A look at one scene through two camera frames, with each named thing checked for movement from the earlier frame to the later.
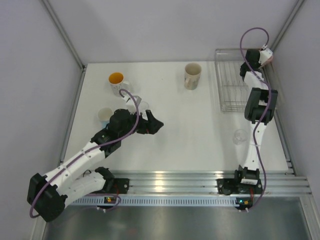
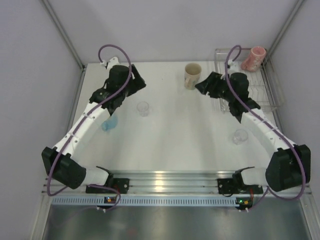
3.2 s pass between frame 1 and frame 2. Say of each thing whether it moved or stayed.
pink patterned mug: moved
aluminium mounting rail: stayed
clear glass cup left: stayed
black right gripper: moved
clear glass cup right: stayed
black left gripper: moved
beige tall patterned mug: stayed
